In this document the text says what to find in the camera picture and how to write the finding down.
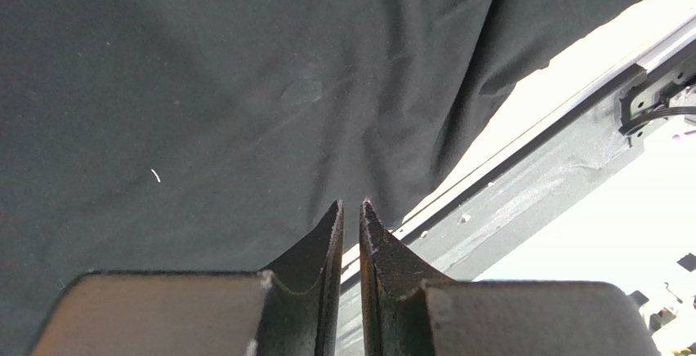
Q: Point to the aluminium frame rail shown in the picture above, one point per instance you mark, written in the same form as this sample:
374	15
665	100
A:
641	35

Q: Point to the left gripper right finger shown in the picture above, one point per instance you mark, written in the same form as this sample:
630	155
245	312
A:
411	308

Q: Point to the black t shirt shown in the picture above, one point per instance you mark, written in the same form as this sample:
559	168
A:
214	134

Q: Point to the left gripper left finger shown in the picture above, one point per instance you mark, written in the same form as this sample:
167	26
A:
289	307

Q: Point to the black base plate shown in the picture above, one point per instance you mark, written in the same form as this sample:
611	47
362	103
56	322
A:
521	197

